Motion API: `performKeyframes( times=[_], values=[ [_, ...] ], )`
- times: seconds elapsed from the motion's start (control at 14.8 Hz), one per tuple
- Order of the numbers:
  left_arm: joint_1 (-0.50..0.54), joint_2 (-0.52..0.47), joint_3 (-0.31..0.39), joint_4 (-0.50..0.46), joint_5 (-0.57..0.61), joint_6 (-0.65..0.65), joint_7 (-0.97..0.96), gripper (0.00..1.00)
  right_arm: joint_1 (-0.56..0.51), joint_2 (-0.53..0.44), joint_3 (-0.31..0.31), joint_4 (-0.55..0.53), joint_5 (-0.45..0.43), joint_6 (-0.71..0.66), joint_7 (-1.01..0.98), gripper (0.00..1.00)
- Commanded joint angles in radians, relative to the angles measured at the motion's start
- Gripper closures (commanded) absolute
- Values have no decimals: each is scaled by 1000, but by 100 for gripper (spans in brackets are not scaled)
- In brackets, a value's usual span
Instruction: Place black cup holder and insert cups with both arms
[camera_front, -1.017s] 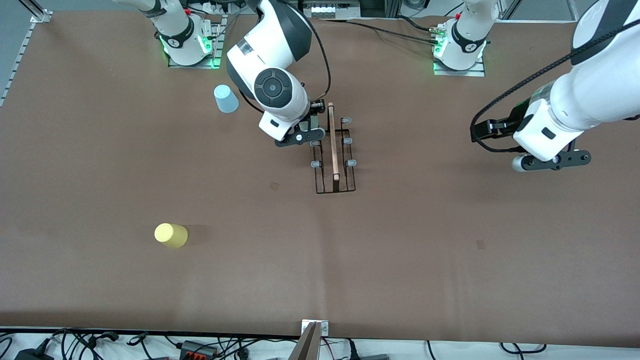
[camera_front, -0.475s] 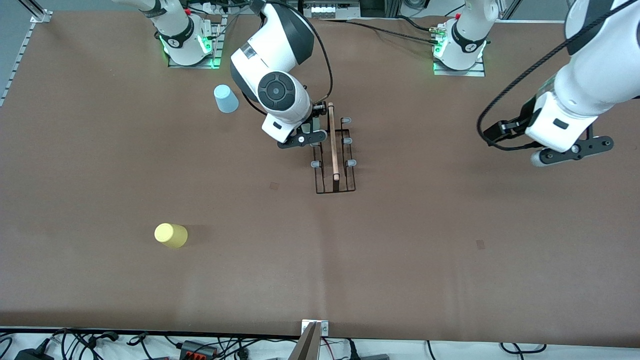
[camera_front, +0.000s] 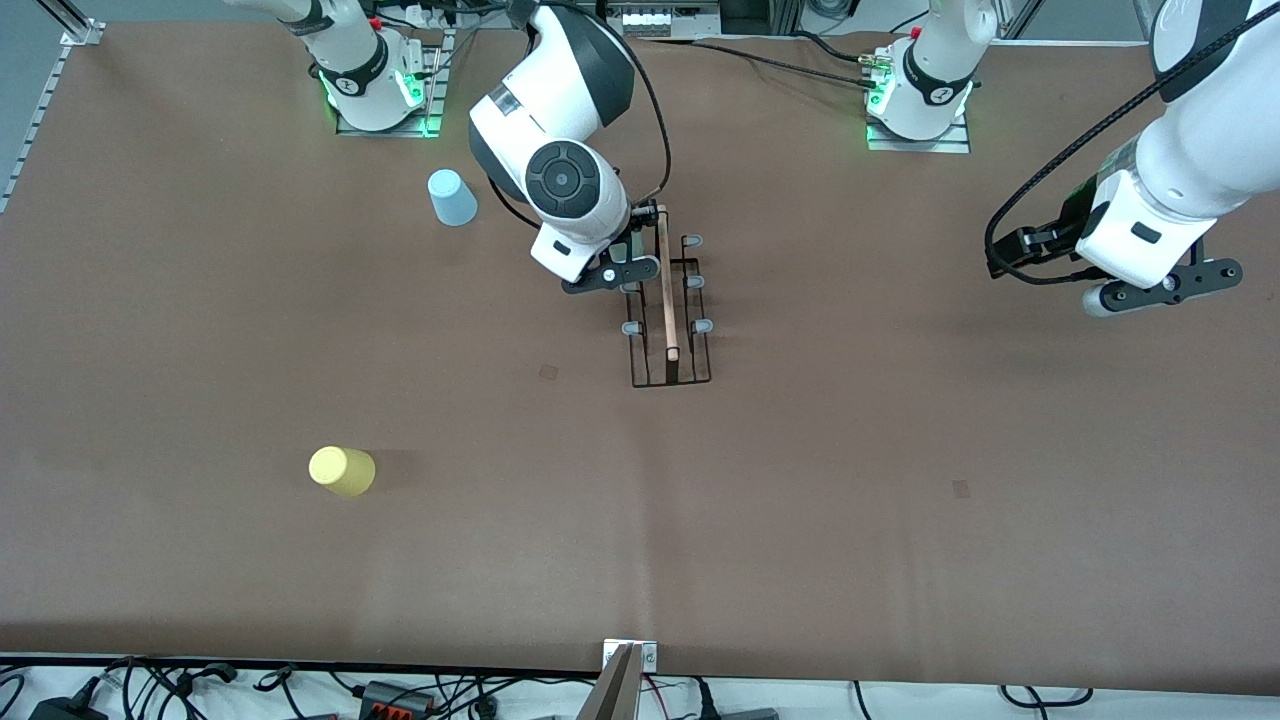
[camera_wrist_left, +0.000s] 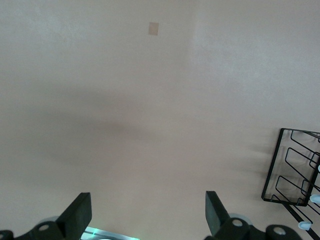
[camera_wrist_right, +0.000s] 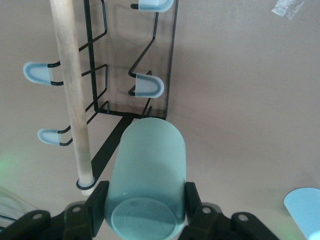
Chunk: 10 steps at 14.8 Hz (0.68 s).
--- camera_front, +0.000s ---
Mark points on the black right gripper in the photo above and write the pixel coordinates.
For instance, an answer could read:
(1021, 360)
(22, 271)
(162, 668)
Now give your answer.
(641, 230)

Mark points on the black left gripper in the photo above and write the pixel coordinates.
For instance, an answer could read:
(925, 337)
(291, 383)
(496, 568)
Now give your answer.
(1040, 244)

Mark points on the yellow plastic cup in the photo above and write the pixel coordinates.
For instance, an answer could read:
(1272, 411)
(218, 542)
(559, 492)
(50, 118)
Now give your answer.
(342, 472)

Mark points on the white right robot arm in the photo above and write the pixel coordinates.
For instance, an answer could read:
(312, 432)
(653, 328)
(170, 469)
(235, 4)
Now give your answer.
(560, 120)

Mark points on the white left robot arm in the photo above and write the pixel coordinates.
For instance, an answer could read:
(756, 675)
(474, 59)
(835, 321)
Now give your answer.
(1200, 150)

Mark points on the light blue plastic cup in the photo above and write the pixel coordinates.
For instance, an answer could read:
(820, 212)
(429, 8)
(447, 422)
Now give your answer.
(453, 198)

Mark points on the white power strip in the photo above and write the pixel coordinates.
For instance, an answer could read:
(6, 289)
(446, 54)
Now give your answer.
(675, 20)

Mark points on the brown table mat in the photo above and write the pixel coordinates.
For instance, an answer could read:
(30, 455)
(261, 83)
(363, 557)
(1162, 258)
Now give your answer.
(640, 500)

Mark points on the black plug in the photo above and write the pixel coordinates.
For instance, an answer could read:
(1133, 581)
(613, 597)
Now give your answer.
(705, 702)

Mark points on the black orange connector block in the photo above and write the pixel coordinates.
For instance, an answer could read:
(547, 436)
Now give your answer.
(395, 698)

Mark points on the short aluminium profile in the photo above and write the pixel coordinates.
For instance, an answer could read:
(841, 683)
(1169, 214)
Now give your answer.
(72, 22)

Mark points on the black power adapter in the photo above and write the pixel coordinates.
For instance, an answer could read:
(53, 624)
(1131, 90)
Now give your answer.
(65, 709)

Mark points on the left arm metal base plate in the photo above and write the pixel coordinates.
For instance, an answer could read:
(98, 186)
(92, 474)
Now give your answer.
(950, 145)

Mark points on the black equipment frame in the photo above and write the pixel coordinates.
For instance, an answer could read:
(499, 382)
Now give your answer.
(760, 15)

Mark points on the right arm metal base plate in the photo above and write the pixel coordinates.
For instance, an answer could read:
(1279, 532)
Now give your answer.
(437, 90)

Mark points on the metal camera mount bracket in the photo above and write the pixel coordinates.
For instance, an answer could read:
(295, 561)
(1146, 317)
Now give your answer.
(620, 685)

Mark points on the long aluminium edge rail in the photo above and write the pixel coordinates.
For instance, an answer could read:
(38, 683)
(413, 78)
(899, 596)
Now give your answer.
(30, 130)

